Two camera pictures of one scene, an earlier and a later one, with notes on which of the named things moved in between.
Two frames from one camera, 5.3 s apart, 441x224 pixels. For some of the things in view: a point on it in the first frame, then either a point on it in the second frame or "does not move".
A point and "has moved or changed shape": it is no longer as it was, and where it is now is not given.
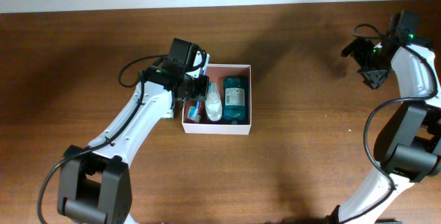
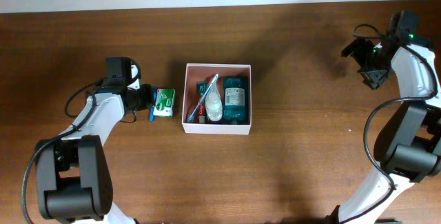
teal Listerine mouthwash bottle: [236, 98] does not move
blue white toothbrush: [193, 110] has moved or changed shape
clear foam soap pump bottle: [213, 105] does not move
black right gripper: [373, 78] does not move
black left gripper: [202, 91] to [148, 97]
